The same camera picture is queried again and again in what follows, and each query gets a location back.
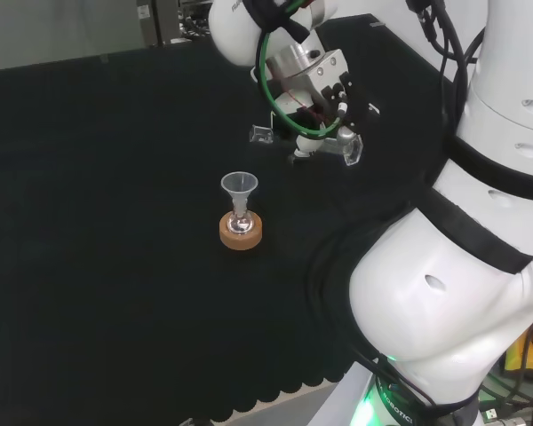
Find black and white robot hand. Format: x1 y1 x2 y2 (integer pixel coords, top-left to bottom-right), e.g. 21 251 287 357
266 43 382 169

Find clear graduated cylinder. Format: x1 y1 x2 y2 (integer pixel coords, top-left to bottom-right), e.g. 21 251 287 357
248 125 365 168

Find clear plastic funnel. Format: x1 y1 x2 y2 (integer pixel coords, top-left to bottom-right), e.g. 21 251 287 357
220 171 260 210

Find small round-bottom glass flask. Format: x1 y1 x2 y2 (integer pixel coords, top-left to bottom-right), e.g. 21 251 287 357
228 201 253 236

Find grey metal cabinet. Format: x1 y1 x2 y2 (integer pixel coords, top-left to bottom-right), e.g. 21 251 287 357
135 0 181 47

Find black bench cloth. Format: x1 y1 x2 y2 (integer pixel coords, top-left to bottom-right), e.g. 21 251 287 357
0 12 472 422

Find cork ring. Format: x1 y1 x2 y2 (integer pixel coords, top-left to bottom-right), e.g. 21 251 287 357
219 211 265 253

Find black cable bundle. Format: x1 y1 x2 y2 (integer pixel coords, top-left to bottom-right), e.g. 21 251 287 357
179 6 215 43

